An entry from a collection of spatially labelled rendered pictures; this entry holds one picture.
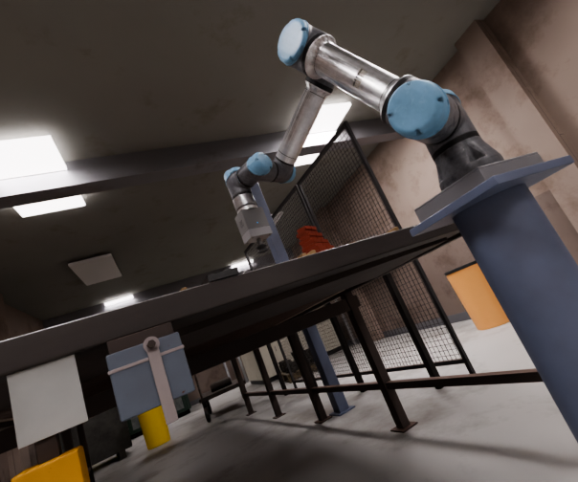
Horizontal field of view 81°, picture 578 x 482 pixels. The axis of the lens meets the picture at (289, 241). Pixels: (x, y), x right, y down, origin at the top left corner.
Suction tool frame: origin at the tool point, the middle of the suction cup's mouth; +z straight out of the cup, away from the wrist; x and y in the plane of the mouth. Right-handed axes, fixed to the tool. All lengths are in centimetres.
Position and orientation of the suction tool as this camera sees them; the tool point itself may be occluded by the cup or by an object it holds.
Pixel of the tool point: (263, 251)
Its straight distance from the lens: 114.9
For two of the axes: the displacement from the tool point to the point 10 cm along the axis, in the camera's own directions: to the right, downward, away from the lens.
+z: 3.7, 8.9, -2.5
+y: -8.1, 1.7, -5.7
